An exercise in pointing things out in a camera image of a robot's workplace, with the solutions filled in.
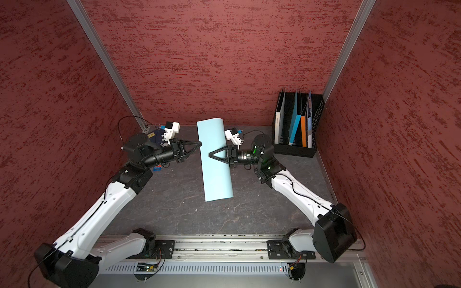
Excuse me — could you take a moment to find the blue patterned book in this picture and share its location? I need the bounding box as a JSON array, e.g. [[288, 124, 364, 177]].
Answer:
[[307, 91, 313, 148]]

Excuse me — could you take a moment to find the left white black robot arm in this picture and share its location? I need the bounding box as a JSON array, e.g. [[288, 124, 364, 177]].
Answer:
[[34, 133, 202, 288]]

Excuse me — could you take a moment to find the right aluminium corner post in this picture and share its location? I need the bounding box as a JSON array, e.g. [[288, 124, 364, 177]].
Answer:
[[323, 0, 376, 103]]

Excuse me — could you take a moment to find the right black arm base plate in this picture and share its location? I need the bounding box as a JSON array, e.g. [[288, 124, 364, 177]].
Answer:
[[267, 241, 316, 260]]

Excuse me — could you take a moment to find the black mesh file organizer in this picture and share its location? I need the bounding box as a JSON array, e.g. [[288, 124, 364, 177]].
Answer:
[[271, 91, 325, 158]]

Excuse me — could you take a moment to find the aluminium front rail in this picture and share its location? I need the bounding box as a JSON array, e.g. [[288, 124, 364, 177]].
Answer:
[[59, 235, 379, 288]]

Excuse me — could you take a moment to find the light blue rectangular paper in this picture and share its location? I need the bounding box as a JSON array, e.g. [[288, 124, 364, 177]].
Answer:
[[197, 118, 234, 202]]

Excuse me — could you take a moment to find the aluminium corner post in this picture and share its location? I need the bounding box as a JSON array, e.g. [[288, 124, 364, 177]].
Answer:
[[323, 0, 376, 103], [67, 0, 147, 131]]

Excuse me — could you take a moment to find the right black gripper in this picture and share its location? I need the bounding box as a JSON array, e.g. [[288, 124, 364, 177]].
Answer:
[[211, 143, 264, 167]]

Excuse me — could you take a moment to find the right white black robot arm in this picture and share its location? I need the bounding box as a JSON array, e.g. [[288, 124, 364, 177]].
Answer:
[[208, 134, 357, 264]]

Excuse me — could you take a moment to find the left aluminium corner post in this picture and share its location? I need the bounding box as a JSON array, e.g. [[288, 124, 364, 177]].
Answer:
[[67, 0, 147, 131]]

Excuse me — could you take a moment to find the orange book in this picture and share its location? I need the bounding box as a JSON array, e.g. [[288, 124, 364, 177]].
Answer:
[[300, 104, 307, 148]]

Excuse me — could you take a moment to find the teal book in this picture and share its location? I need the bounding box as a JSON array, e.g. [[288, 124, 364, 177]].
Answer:
[[289, 90, 302, 146]]

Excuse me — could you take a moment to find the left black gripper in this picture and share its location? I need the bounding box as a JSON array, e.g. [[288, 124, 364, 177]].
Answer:
[[142, 138, 202, 168]]

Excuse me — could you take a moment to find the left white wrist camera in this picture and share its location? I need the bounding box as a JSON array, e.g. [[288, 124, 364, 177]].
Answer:
[[162, 122, 180, 145]]

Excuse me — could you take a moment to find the dark blue box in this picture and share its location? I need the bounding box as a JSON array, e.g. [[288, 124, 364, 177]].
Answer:
[[146, 126, 165, 144]]

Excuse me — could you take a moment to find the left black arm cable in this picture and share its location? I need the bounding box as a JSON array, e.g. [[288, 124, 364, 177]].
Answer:
[[117, 114, 159, 145]]

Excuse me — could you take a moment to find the white spine book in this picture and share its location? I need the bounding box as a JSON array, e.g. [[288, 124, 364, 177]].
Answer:
[[274, 89, 286, 144]]

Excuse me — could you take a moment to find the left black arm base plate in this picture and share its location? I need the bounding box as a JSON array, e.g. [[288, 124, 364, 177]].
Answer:
[[141, 240, 175, 260]]

